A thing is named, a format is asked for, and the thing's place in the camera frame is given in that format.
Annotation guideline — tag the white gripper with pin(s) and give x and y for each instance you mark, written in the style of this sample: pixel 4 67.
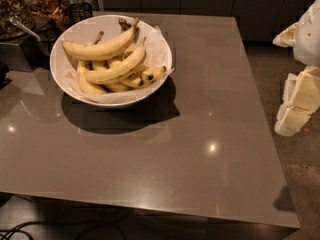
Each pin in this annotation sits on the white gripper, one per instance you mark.
pixel 308 39

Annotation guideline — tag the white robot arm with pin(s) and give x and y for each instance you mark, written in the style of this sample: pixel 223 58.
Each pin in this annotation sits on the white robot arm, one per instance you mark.
pixel 304 37

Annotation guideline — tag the spotted yellow banana right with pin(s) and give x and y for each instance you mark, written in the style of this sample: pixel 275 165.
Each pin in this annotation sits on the spotted yellow banana right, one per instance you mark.
pixel 144 78

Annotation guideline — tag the white ceramic bowl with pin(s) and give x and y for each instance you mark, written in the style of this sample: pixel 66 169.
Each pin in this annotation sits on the white ceramic bowl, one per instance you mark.
pixel 93 31

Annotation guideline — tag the glass jar of dried fruit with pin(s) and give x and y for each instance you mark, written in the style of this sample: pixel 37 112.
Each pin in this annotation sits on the glass jar of dried fruit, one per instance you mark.
pixel 57 10

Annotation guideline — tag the glass jar of granola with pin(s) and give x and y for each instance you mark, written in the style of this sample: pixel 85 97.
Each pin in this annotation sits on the glass jar of granola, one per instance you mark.
pixel 18 9

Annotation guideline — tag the black wire basket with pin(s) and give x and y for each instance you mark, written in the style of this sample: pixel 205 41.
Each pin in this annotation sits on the black wire basket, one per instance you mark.
pixel 80 11

